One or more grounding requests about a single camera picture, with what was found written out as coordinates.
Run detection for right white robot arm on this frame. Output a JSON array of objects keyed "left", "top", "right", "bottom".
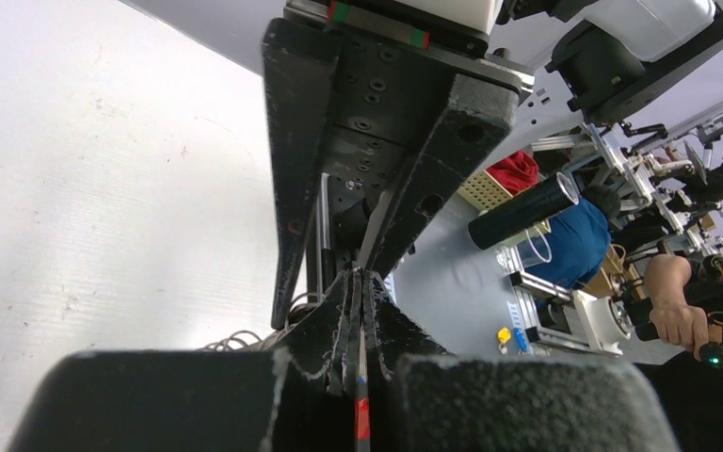
[{"left": 261, "top": 1, "right": 723, "bottom": 330}]

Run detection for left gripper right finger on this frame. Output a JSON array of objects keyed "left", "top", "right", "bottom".
[{"left": 361, "top": 270, "right": 679, "bottom": 451}]

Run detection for red cloth in basket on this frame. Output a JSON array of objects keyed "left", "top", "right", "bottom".
[{"left": 486, "top": 151, "right": 539, "bottom": 196}]

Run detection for operator forearm and hand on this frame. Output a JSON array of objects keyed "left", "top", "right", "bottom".
[{"left": 643, "top": 254, "right": 709, "bottom": 361}]

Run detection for person in black shirt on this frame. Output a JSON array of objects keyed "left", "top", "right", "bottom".
[{"left": 667, "top": 132, "right": 723, "bottom": 204}]

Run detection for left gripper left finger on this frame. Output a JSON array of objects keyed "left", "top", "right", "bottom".
[{"left": 8, "top": 270, "right": 362, "bottom": 451}]

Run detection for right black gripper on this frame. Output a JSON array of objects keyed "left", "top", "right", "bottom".
[{"left": 262, "top": 1, "right": 529, "bottom": 330}]

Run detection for yellow perforated basket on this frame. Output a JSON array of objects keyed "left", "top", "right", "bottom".
[{"left": 457, "top": 171, "right": 513, "bottom": 213}]

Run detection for black cylinder on bench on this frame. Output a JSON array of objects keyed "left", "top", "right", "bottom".
[{"left": 467, "top": 173, "right": 579, "bottom": 250}]

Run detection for keyring with coloured keys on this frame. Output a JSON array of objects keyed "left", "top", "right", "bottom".
[{"left": 203, "top": 289, "right": 371, "bottom": 451}]

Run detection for person in blue shirt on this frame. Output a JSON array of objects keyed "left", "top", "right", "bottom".
[{"left": 526, "top": 186, "right": 621, "bottom": 289}]

